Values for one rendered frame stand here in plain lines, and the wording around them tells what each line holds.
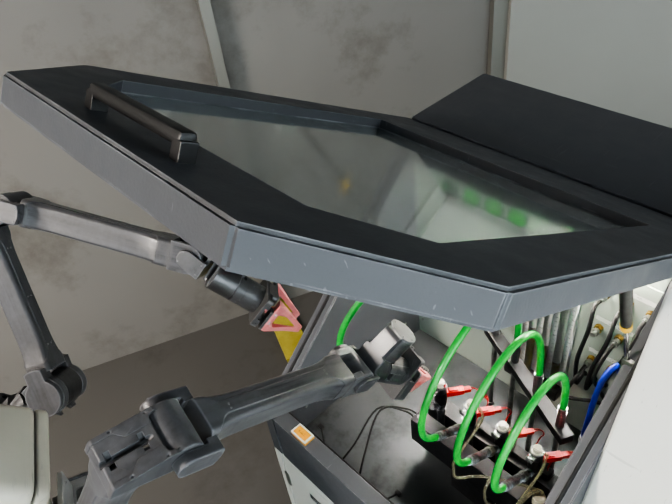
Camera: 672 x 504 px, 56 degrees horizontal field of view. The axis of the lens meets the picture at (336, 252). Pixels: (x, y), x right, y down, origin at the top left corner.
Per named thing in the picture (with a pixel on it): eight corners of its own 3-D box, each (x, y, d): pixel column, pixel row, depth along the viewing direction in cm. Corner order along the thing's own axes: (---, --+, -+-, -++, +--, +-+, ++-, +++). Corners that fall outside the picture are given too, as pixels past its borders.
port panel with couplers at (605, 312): (572, 374, 142) (593, 273, 123) (580, 365, 144) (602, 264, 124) (627, 407, 135) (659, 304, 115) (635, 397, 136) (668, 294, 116)
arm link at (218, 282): (200, 276, 124) (199, 289, 118) (219, 249, 122) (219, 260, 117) (230, 293, 126) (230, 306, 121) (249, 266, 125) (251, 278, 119)
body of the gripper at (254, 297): (273, 279, 129) (243, 261, 126) (276, 304, 120) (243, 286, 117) (255, 302, 131) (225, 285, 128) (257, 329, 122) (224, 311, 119)
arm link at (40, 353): (-22, 208, 132) (-58, 213, 122) (33, 186, 129) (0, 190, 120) (62, 402, 137) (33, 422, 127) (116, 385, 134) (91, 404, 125)
